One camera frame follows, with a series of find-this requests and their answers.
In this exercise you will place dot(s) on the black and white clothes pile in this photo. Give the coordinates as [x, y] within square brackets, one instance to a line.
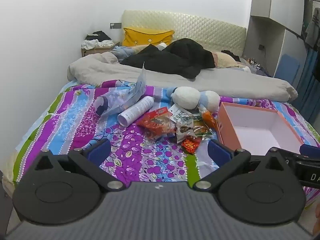
[100, 38]

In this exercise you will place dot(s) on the orange snack packet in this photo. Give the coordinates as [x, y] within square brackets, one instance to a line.
[208, 120]

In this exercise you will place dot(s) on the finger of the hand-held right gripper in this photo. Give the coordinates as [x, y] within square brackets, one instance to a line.
[310, 151]

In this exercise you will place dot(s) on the grey duvet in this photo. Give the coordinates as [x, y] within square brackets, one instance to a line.
[112, 72]

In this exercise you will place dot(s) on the blue board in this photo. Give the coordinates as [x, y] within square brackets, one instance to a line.
[287, 70]

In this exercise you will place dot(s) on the dark wall socket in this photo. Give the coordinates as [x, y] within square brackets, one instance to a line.
[115, 25]

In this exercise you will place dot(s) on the purple floral bedsheet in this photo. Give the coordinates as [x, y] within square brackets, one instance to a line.
[75, 120]

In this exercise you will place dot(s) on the white cylindrical bottle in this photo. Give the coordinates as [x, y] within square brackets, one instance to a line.
[136, 110]

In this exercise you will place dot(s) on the pale blue plastic pack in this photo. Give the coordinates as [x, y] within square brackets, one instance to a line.
[117, 100]

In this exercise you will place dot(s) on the brown nightstand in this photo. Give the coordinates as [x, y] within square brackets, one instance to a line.
[92, 51]

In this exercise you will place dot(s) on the white label snack packet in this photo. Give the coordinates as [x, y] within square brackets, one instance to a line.
[176, 112]

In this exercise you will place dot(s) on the cream quilted headboard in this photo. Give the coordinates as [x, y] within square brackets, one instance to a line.
[200, 30]

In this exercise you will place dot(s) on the pink cardboard box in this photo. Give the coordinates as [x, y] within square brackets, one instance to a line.
[262, 127]

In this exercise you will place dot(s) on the large red snack packet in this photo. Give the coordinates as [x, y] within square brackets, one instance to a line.
[155, 122]

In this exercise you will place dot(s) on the green yellow snack packet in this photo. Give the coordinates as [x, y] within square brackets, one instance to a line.
[203, 130]

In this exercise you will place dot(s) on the light blue garment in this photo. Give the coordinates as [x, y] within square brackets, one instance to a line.
[123, 52]

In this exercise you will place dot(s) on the white blue plush toy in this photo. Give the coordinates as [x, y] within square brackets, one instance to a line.
[187, 97]

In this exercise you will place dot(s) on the grey wardrobe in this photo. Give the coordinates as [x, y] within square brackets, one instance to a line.
[262, 0]

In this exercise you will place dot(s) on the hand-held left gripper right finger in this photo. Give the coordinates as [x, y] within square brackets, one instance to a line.
[220, 152]

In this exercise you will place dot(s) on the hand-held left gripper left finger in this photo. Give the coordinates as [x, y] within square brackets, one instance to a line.
[98, 152]

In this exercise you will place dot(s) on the yellow pillow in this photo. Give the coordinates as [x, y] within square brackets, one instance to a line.
[147, 36]

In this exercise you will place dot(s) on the grey hanging garment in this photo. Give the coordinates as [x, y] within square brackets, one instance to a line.
[313, 30]

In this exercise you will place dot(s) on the small red foil packet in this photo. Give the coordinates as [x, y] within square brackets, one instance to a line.
[191, 145]

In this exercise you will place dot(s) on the brown silver snack packet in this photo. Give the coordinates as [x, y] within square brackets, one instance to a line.
[185, 132]

